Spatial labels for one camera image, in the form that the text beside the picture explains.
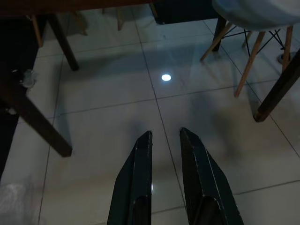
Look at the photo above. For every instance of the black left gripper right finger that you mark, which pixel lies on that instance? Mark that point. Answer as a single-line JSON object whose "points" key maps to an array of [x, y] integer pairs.
{"points": [[206, 182]]}

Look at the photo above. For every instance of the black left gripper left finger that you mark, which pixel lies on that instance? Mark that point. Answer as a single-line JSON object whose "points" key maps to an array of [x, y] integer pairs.
{"points": [[134, 182]]}

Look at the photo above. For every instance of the dark wooden table leg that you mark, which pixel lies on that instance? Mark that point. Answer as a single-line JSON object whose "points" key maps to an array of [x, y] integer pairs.
{"points": [[35, 117], [219, 32], [64, 44], [279, 89]]}

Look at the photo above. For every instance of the crumpled clear plastic wrap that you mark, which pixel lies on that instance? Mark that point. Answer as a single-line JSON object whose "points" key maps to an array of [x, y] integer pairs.
{"points": [[28, 78]]}

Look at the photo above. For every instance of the black box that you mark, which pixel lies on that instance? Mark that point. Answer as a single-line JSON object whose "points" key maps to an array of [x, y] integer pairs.
{"points": [[185, 11]]}

